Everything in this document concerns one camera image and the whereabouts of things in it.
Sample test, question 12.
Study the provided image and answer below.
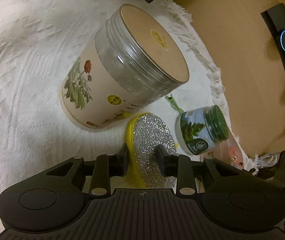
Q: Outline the white woven blanket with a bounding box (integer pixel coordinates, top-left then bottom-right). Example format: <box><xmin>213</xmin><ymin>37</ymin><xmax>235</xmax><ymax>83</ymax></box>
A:
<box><xmin>0</xmin><ymin>0</ymin><xmax>229</xmax><ymax>232</ymax></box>

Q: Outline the tall beige-lid plastic jar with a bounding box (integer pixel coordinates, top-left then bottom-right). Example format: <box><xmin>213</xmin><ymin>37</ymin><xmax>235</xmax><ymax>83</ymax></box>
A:
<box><xmin>61</xmin><ymin>4</ymin><xmax>190</xmax><ymax>131</ymax></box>

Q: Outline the green-lid small jar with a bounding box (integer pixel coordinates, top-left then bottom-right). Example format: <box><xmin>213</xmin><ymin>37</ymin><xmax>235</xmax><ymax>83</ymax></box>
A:
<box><xmin>175</xmin><ymin>105</ymin><xmax>229</xmax><ymax>155</ymax></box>

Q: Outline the green hair tie cord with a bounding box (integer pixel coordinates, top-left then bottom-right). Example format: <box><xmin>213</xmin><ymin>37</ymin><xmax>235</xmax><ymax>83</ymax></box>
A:
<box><xmin>165</xmin><ymin>93</ymin><xmax>184</xmax><ymax>116</ymax></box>

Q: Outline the white coiled cable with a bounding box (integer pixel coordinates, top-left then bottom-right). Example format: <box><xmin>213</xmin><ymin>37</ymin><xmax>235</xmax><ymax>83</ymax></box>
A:
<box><xmin>252</xmin><ymin>129</ymin><xmax>285</xmax><ymax>170</ymax></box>

